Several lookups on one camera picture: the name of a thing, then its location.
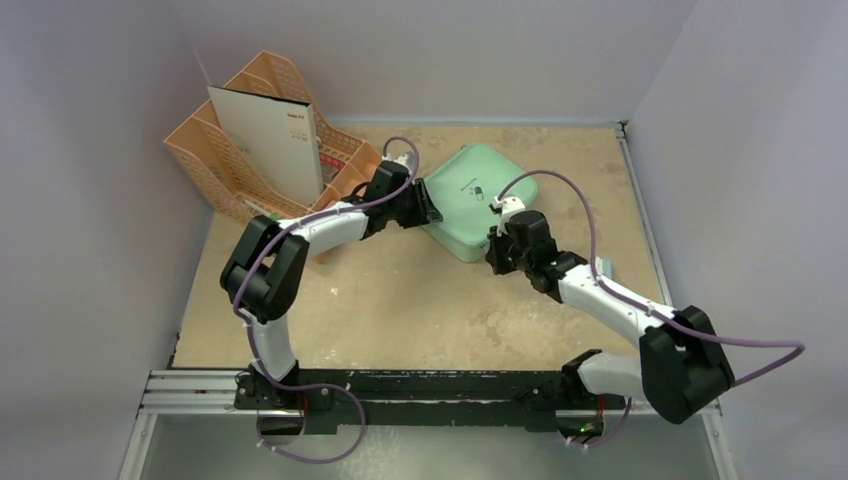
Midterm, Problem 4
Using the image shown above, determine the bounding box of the mint green case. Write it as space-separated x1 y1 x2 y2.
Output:
424 143 523 263

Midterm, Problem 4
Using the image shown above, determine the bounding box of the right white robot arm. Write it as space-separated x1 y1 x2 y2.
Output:
485 210 735 424

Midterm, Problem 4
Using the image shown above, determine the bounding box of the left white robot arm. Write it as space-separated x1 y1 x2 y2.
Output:
220 160 443 409

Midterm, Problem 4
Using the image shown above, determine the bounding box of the white booklet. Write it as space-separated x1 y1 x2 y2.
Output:
207 86 324 206

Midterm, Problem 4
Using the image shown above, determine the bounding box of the peach plastic file organizer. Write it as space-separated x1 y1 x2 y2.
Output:
164 51 381 223

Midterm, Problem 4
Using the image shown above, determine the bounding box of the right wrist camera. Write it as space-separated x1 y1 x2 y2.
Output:
489 195 526 236

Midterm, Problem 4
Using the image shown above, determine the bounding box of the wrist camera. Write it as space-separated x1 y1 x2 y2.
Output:
386 151 419 175
489 195 526 236

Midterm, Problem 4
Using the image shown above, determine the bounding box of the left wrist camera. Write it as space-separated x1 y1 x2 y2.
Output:
386 151 419 175

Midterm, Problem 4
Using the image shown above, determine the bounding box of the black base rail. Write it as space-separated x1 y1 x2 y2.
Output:
234 368 625 437

